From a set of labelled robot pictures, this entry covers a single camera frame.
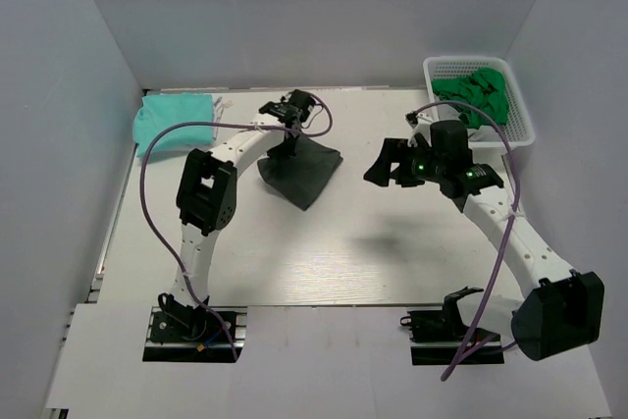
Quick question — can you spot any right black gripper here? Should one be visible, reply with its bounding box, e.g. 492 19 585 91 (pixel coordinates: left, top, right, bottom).
364 138 446 187

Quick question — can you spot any dark grey t shirt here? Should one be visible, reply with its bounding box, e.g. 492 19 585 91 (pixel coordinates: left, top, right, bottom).
257 137 343 211

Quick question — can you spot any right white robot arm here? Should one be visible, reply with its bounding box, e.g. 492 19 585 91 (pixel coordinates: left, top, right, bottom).
364 120 604 361

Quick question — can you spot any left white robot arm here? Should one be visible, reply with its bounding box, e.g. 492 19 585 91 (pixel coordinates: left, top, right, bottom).
159 89 327 340

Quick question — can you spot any grey t shirt in basket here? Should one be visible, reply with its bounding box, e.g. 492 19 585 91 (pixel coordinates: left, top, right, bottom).
467 126 494 142

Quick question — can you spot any green t shirt in basket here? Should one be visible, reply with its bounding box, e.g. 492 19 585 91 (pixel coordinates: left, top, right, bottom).
431 68 509 127

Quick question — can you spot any folded teal t shirt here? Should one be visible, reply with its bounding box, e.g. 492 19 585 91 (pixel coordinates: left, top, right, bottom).
133 92 216 159

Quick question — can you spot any white plastic basket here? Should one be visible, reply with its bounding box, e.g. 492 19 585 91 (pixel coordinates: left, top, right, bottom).
423 56 536 151

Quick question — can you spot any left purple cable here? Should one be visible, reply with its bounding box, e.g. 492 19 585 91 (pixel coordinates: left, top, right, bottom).
138 93 335 362

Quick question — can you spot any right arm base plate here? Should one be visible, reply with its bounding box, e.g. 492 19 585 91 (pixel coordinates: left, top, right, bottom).
399 309 504 366

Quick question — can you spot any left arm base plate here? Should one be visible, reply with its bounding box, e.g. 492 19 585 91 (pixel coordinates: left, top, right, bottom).
142 307 236 364

